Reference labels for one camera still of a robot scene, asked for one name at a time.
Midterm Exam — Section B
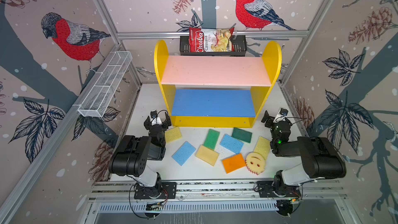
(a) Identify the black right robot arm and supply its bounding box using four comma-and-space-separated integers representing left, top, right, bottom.
261, 108, 347, 197

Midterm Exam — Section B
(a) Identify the yellow sponge right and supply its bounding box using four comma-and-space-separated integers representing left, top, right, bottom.
254, 136, 271, 160

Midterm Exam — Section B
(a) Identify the light green sponge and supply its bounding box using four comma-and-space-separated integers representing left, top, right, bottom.
203, 129, 220, 150

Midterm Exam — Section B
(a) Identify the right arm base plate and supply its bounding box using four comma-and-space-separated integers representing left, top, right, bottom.
255, 180, 302, 199

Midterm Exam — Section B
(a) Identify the orange sponge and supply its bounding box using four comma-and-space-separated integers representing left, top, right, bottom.
222, 153, 246, 174

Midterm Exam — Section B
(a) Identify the yellow shelf with coloured boards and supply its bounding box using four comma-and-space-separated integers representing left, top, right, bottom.
154, 40, 282, 128

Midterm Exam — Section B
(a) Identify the dark green sponge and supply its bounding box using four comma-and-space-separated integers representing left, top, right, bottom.
232, 128, 252, 144

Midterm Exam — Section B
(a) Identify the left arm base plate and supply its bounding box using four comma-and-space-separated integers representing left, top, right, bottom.
133, 181, 177, 200

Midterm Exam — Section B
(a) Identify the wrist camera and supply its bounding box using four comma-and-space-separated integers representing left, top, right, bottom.
274, 107, 289, 123
150, 110, 162, 125

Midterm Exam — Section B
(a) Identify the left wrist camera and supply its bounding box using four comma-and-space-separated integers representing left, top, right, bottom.
150, 110, 162, 125

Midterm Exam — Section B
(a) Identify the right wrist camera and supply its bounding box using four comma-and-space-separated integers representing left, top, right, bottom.
274, 107, 289, 123

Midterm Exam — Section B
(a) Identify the red cassava chips bag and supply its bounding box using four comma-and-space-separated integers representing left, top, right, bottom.
189, 28, 234, 52

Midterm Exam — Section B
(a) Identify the white wire mesh basket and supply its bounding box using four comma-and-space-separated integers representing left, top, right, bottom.
78, 51, 132, 118

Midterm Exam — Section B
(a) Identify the blue sponge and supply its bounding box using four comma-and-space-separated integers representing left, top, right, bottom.
220, 134, 244, 154
172, 142, 196, 167

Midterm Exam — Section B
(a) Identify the pale yellow sponge centre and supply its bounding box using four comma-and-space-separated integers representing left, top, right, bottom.
195, 145, 219, 167

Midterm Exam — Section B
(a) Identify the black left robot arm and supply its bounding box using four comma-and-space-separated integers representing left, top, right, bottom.
108, 110, 172, 200

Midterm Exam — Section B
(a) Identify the yellow sponge far left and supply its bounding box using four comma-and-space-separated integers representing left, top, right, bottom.
165, 127, 182, 143

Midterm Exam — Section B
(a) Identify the black plastic basket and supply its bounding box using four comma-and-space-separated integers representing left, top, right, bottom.
180, 35, 247, 57

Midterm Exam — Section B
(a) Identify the yellow smiley face sponge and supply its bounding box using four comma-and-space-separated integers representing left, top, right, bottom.
245, 152, 266, 175

